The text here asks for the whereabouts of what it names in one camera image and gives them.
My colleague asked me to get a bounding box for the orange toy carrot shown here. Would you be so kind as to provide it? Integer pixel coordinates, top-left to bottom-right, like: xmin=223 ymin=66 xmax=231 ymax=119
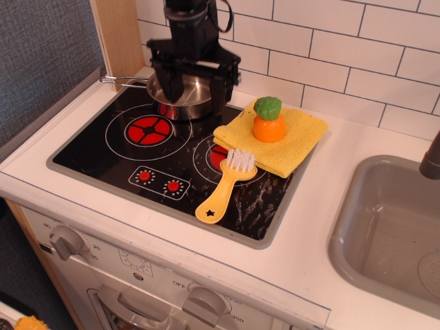
xmin=253 ymin=96 xmax=286 ymax=142

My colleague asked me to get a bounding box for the grey left oven knob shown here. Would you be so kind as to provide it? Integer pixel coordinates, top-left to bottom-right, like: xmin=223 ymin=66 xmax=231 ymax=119
xmin=49 ymin=225 xmax=85 ymax=261

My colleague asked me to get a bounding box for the small steel pot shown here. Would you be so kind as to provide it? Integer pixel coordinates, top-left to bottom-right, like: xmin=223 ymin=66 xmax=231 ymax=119
xmin=100 ymin=74 xmax=213 ymax=121

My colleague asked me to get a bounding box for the black toy stove top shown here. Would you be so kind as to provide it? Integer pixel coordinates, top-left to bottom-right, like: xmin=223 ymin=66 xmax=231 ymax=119
xmin=47 ymin=82 xmax=307 ymax=249

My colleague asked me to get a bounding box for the yellow toy brush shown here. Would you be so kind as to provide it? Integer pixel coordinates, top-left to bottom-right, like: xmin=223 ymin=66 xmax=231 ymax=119
xmin=195 ymin=148 xmax=258 ymax=224

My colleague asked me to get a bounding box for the wooden side post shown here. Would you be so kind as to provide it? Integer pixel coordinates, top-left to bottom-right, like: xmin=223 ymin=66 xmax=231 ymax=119
xmin=90 ymin=0 xmax=144 ymax=84

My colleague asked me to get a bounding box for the grey faucet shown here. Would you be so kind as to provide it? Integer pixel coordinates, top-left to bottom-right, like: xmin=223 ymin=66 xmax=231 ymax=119
xmin=419 ymin=132 xmax=440 ymax=180

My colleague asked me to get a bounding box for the grey oven knob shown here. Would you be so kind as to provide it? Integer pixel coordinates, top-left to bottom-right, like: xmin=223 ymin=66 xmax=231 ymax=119
xmin=182 ymin=287 xmax=226 ymax=327
xmin=49 ymin=225 xmax=85 ymax=261

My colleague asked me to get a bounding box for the yellow folded cloth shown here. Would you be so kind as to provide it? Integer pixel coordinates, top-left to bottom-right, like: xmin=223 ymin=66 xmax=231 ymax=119
xmin=214 ymin=102 xmax=329 ymax=178

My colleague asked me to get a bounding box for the grey right oven knob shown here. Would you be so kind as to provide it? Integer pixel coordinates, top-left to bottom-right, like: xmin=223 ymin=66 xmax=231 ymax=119
xmin=182 ymin=287 xmax=226 ymax=327

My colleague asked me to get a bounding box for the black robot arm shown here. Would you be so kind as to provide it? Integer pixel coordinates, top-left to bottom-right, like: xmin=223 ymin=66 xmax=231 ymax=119
xmin=146 ymin=1 xmax=241 ymax=114

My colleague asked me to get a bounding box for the grey sink basin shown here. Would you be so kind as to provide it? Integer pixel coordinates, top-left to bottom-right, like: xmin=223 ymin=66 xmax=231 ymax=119
xmin=329 ymin=155 xmax=439 ymax=318

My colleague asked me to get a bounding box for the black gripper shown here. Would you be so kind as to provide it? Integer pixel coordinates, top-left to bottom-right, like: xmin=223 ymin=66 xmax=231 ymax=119
xmin=147 ymin=10 xmax=241 ymax=115

